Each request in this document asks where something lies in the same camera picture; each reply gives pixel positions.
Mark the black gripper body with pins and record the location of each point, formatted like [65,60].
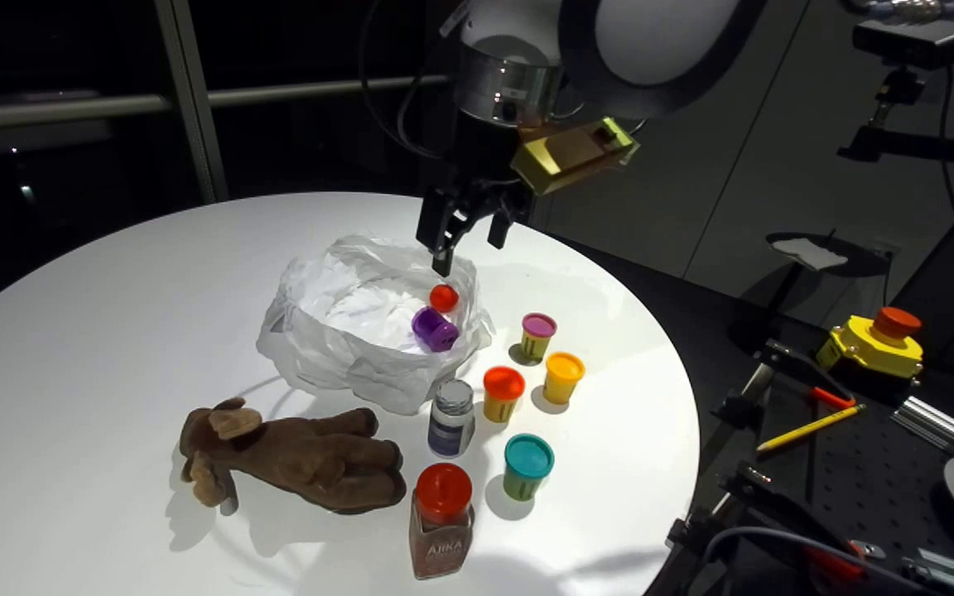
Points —
[489,150]

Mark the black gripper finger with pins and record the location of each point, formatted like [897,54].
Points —
[443,231]
[497,223]

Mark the small red capped container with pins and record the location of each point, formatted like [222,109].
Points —
[444,297]

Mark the purple dough tub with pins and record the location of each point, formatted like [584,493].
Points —
[435,327]

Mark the dough tub with pink lid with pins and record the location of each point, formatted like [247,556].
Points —
[537,335]

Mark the dough tub with yellow lid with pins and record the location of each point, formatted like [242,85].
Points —
[564,375]

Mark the dough tub with orange lid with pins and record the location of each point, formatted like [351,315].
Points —
[501,391]

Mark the small bottle with white cap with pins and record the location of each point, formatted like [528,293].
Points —
[452,418]

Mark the dough tub with teal lid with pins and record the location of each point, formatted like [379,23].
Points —
[528,463]

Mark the brown plush moose toy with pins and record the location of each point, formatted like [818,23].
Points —
[299,451]

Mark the spice jar with red lid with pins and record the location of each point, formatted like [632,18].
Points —
[443,516]

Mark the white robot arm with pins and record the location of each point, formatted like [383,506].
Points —
[612,43]

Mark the translucent white plastic bag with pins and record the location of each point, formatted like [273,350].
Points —
[331,331]

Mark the yellow pencil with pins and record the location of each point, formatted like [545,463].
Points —
[810,427]

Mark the yellow emergency stop button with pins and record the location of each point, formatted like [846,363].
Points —
[874,341]

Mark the grey horizontal window railing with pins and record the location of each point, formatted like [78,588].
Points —
[57,106]

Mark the black perforated breadboard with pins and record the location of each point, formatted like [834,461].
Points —
[884,483]

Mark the glossy wrist camera box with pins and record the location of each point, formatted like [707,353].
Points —
[571,153]

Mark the light grey window post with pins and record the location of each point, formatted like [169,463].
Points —
[189,101]

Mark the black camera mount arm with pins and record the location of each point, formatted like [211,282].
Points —
[919,142]

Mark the black camera on stand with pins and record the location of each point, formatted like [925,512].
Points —
[919,42]

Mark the aluminium profile rail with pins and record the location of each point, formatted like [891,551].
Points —
[943,422]

